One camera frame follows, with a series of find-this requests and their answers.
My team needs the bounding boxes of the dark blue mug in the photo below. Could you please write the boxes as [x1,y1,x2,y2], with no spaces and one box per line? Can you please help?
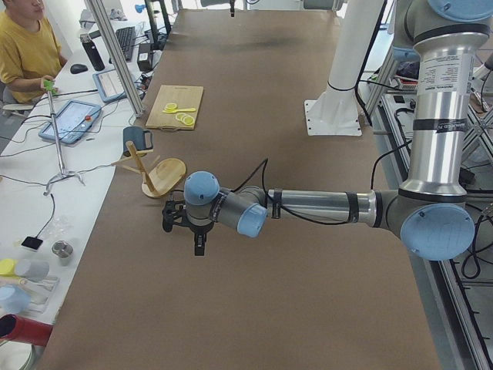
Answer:
[122,126,153,157]

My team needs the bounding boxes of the wooden cup rack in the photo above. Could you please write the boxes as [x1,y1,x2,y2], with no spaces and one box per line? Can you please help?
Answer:
[112,140,186,199]

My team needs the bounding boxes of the small steel cup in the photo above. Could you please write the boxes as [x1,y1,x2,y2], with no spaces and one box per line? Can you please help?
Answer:
[52,240,74,266]

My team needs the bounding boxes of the grey cup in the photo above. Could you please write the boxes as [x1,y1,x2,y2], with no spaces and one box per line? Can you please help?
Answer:
[14,259,50,281]

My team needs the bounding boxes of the yellow cup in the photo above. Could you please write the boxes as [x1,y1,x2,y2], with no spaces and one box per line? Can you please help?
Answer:
[0,258,18,276]

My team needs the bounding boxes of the light blue cup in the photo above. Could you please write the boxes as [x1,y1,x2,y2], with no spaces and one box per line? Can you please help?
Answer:
[1,284,31,314]

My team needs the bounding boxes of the bamboo cutting board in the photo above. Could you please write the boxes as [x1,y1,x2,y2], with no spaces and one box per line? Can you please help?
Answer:
[145,85,204,130]

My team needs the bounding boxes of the black keyboard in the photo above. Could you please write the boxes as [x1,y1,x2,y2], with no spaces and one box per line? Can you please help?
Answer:
[115,26,136,62]

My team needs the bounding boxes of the lemon slice lower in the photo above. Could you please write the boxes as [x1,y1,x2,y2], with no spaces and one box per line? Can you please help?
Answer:
[175,113,196,127]

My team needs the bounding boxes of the lemon slice group upper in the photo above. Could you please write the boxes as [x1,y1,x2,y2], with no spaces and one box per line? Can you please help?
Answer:
[163,103,178,113]

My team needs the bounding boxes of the yellow plastic knife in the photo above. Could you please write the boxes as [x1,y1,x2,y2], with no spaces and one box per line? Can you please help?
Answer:
[162,108,196,114]

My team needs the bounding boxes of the black water bottle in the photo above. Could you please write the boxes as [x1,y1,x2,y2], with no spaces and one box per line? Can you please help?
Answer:
[79,34,105,72]

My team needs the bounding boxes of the metal stand with rod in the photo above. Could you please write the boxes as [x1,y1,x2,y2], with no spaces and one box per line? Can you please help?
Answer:
[42,78,85,196]

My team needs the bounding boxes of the blue teach pendant far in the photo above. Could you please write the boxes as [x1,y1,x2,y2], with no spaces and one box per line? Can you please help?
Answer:
[92,69,126,103]

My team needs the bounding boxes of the blue teach pendant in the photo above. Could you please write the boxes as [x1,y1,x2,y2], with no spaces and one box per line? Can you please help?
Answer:
[55,99,102,145]
[92,69,126,103]

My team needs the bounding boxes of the small black pad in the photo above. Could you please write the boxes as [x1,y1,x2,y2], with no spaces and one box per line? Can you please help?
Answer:
[21,236,43,251]

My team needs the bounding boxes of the blue teach pendant near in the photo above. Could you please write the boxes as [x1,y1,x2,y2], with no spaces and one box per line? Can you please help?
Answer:
[55,99,102,145]

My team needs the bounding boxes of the black computer mouse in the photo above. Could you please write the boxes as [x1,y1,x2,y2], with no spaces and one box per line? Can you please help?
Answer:
[70,63,89,75]

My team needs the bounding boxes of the person in yellow shirt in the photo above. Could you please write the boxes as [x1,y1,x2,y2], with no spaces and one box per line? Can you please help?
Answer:
[1,1,67,103]

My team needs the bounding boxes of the red bottle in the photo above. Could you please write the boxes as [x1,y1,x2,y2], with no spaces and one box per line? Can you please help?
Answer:
[1,314,53,347]

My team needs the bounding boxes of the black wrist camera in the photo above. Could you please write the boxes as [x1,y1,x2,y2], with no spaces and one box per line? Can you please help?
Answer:
[162,195,188,233]

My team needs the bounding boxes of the aluminium frame post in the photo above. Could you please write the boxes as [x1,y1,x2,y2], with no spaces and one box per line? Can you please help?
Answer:
[87,0,144,118]

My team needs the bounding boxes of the white pedestal column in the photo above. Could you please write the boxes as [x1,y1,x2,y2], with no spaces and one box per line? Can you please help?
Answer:
[304,1,386,136]

